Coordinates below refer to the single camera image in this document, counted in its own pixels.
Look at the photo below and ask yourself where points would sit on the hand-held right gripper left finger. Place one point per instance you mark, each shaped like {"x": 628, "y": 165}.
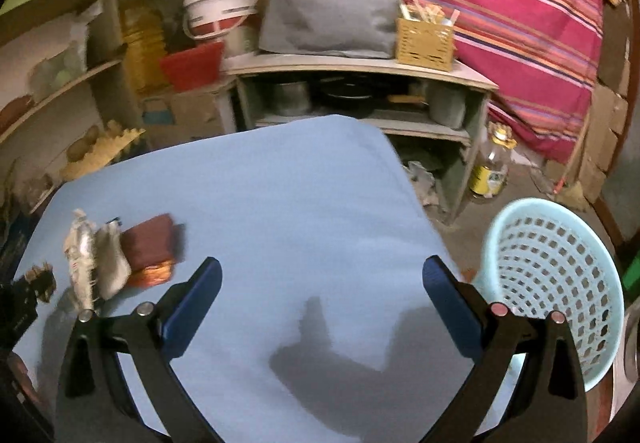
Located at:
{"x": 192, "y": 305}

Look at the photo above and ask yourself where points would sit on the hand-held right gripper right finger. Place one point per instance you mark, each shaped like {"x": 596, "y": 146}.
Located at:
{"x": 450, "y": 305}

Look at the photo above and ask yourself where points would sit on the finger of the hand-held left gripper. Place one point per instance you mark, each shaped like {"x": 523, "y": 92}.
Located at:
{"x": 36, "y": 283}

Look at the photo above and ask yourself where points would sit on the white wrapper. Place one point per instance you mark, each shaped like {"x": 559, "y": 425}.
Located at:
{"x": 79, "y": 253}

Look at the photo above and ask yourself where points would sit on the dark red packet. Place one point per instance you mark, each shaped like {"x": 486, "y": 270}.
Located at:
{"x": 147, "y": 243}

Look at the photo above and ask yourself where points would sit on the white paper pouch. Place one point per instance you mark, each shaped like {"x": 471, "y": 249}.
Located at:
{"x": 112, "y": 263}

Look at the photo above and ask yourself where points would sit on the light blue plastic basket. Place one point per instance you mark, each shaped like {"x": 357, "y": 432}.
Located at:
{"x": 550, "y": 283}

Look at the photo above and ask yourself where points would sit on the blue table cloth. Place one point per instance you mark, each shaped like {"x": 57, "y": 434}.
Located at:
{"x": 280, "y": 223}

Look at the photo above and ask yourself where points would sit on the crumpled grey paper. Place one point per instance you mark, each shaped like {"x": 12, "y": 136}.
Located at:
{"x": 424, "y": 185}

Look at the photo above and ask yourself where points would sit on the brown potato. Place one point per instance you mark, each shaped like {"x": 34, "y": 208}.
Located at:
{"x": 80, "y": 148}
{"x": 114, "y": 127}

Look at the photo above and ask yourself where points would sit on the small clear oil bottle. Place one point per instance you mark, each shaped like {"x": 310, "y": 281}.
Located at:
{"x": 489, "y": 168}

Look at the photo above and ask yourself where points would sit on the yellow egg tray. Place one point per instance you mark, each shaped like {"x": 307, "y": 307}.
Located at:
{"x": 105, "y": 150}

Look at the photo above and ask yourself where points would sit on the broom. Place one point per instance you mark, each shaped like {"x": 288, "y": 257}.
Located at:
{"x": 570, "y": 173}

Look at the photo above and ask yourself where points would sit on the brown cardboard box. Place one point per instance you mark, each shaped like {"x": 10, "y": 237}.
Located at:
{"x": 190, "y": 118}

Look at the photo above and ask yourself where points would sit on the grey jug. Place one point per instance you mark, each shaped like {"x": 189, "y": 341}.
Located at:
{"x": 448, "y": 105}

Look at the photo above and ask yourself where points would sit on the clear plastic container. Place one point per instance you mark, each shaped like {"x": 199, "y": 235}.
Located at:
{"x": 57, "y": 70}

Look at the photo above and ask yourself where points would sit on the small steel pot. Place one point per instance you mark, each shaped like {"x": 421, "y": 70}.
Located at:
{"x": 285, "y": 98}

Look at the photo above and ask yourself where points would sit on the dark frying pan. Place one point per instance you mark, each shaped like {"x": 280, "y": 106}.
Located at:
{"x": 345, "y": 98}

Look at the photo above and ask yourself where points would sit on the red round basket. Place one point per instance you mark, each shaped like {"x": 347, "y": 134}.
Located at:
{"x": 192, "y": 65}

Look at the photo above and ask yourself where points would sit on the low wooden cabinet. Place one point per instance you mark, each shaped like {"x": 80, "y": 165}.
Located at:
{"x": 350, "y": 65}

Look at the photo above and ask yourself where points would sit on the yellow perforated holder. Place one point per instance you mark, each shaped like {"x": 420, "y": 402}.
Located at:
{"x": 425, "y": 45}

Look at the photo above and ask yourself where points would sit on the large yellow oil bottle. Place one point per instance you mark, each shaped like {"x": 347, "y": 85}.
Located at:
{"x": 142, "y": 38}

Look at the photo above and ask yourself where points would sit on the bundle of wooden sticks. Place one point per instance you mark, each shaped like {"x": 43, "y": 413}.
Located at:
{"x": 427, "y": 12}

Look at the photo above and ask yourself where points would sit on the white plastic bucket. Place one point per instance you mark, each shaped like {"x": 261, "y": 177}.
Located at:
{"x": 220, "y": 5}

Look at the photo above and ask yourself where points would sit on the grey cloth cover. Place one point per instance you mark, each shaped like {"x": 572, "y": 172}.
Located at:
{"x": 330, "y": 8}

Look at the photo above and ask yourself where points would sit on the cardboard wall panels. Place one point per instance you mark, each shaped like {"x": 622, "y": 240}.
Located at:
{"x": 607, "y": 113}

